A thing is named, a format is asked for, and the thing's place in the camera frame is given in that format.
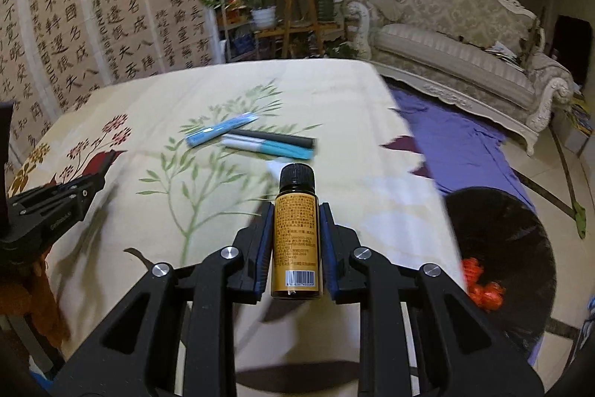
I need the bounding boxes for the purple floor cloth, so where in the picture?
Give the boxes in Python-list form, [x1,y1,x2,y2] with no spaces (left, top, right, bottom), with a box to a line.
[387,84,545,365]

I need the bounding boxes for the red wrapper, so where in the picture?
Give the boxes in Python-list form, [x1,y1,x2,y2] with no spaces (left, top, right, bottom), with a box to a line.
[462,258,505,311]

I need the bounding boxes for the green cloth on floor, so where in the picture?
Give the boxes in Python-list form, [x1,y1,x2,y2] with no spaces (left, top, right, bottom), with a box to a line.
[573,201,587,240]

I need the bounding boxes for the yellow label dark bottle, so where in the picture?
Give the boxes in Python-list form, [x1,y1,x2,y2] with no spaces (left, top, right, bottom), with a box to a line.
[270,163,322,301]

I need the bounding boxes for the box with colourful papers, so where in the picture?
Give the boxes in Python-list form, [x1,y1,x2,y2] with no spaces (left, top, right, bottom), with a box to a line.
[553,100,593,155]

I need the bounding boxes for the wooden plant stand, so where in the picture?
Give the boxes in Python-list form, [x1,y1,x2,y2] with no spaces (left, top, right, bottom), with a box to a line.
[254,0,342,60]

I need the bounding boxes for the ornate white grey sofa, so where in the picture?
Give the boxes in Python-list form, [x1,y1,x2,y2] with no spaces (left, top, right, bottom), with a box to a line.
[334,0,574,155]

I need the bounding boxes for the white teal stick packet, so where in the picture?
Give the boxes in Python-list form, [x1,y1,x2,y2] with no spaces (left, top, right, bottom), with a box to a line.
[221,135,313,160]

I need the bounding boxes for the floral cream tablecloth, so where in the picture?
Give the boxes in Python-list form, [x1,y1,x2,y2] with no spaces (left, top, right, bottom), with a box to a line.
[6,58,466,397]

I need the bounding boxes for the black long stick packet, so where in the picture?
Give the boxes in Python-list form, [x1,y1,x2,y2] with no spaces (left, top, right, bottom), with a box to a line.
[229,129,316,149]

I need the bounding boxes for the papers on sofa seat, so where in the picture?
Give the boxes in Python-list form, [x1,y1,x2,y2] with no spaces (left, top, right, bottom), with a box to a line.
[485,41,521,67]

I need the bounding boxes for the black lined trash bin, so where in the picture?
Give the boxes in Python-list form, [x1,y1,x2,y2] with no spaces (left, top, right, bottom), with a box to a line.
[445,186,557,356]

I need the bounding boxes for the calligraphy folding screen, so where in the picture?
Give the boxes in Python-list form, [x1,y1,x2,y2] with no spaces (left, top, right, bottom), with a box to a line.
[1,0,222,165]

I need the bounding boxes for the blue packet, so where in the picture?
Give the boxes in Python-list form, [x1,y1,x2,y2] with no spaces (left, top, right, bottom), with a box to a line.
[184,112,258,148]

